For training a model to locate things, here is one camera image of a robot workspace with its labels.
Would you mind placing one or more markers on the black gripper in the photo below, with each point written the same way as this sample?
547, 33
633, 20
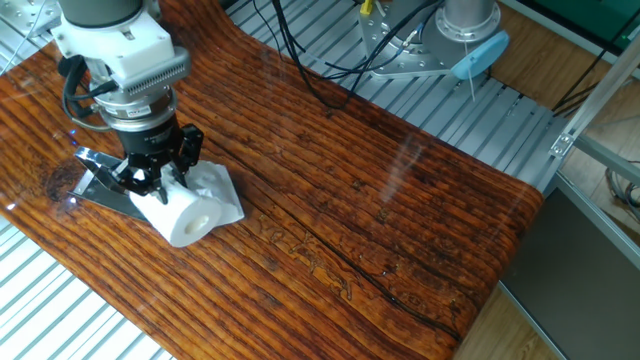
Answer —
150, 141

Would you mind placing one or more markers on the white toilet paper roll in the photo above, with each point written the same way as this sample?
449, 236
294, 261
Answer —
175, 215

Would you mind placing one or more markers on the silver and light-blue robot arm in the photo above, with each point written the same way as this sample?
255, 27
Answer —
120, 107

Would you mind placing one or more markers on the shiny metal toilet paper holder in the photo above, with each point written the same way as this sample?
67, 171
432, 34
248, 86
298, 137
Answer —
87, 192

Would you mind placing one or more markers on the silver perforated metal plate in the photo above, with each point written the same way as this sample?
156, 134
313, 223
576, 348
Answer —
25, 12

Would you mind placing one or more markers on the glossy wood-grain table mat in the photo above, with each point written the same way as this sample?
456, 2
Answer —
375, 200

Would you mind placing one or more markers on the small yellow object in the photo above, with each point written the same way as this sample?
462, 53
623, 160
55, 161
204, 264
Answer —
366, 7

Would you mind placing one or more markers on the white zip tie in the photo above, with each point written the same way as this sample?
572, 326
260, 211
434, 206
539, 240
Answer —
469, 70

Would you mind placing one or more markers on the dark grey panel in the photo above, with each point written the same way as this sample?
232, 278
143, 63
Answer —
575, 300

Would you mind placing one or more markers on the green board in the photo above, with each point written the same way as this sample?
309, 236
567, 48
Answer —
590, 15

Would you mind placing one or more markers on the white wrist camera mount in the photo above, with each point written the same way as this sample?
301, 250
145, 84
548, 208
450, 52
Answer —
125, 50

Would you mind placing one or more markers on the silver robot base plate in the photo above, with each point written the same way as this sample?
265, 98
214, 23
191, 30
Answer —
385, 40

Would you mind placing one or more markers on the aluminium frame rail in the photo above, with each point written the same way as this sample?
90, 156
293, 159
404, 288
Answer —
610, 157
600, 220

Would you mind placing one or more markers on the aluminium frame post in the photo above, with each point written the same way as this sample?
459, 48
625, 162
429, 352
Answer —
600, 90

